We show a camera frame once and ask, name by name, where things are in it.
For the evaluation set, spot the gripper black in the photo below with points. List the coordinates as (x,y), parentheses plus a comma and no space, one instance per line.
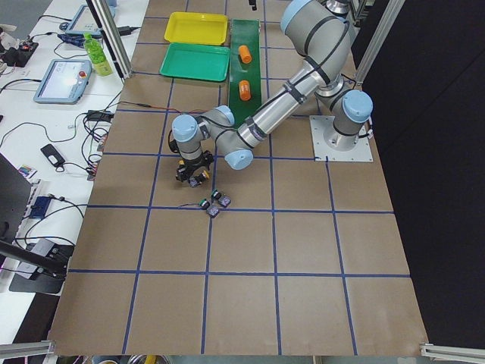
(193,167)

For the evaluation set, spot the yellow push button switch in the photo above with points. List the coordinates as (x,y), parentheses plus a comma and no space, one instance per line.
(198,179)

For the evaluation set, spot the green push button switch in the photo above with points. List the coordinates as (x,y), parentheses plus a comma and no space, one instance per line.
(220,198)
(210,209)

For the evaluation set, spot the orange cylinder with 4680 text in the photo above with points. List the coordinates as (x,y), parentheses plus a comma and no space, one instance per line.
(244,90)

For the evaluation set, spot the plain orange cylinder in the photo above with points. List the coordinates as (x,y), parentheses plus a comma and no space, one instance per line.
(245,54)

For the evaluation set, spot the green conveyor belt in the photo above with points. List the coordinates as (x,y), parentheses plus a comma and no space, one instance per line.
(244,32)

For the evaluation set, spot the green plastic tray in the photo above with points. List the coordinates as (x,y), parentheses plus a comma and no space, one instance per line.
(196,62)

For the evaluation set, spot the black power adapter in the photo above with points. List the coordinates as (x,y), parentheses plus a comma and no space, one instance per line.
(99,116)

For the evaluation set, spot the yellow plastic tray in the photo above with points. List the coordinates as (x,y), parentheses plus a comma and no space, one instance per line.
(197,28)

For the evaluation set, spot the green tea bottle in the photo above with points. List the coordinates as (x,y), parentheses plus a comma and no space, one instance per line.
(96,55)

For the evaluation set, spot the lower teach pendant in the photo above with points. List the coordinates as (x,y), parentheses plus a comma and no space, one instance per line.
(64,82)

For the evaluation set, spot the teach pendant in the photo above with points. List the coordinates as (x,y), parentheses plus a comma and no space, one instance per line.
(64,82)
(82,22)

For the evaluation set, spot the upper teach pendant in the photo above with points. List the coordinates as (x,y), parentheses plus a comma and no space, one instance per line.
(82,22)

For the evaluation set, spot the aluminium frame post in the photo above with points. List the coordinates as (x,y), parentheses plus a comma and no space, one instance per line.
(104,20)

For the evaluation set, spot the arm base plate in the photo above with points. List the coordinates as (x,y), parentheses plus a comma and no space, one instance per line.
(331,146)

